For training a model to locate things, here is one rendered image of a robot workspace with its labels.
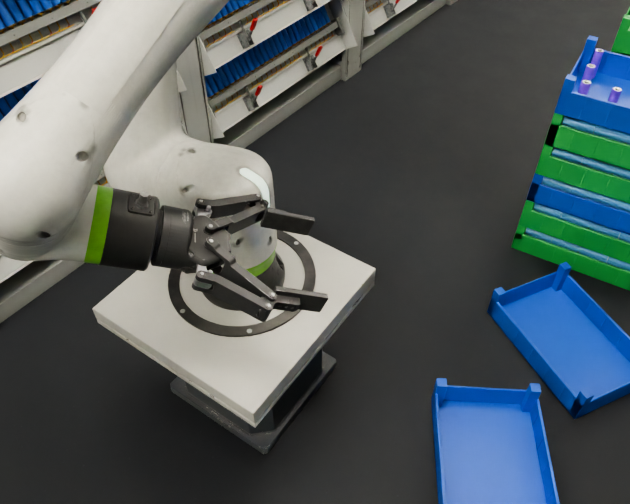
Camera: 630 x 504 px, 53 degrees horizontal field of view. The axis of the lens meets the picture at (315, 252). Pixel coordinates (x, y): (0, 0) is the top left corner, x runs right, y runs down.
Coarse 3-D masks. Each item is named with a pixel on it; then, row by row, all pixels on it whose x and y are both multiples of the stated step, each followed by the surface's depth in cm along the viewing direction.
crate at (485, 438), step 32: (448, 416) 127; (480, 416) 127; (512, 416) 127; (448, 448) 123; (480, 448) 123; (512, 448) 123; (544, 448) 118; (448, 480) 118; (480, 480) 118; (512, 480) 118; (544, 480) 117
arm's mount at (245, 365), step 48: (288, 240) 116; (144, 288) 109; (192, 288) 109; (336, 288) 109; (144, 336) 102; (192, 336) 102; (240, 336) 102; (288, 336) 102; (192, 384) 100; (240, 384) 96; (288, 384) 100
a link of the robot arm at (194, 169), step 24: (192, 144) 96; (216, 144) 97; (168, 168) 94; (192, 168) 92; (216, 168) 92; (240, 168) 92; (264, 168) 93; (168, 192) 94; (192, 192) 91; (216, 192) 90; (240, 192) 90; (264, 192) 92; (240, 240) 96; (264, 240) 98; (240, 264) 99; (264, 264) 102
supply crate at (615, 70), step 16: (592, 48) 137; (576, 64) 134; (608, 64) 139; (624, 64) 137; (576, 80) 126; (592, 80) 139; (608, 80) 139; (624, 80) 139; (560, 96) 128; (576, 96) 126; (592, 96) 134; (608, 96) 134; (624, 96) 134; (560, 112) 130; (576, 112) 129; (592, 112) 127; (608, 112) 125; (624, 112) 124; (624, 128) 126
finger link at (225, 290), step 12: (204, 276) 74; (216, 276) 75; (204, 288) 75; (216, 288) 75; (228, 288) 75; (240, 288) 75; (228, 300) 76; (240, 300) 75; (252, 300) 75; (264, 300) 76; (252, 312) 76
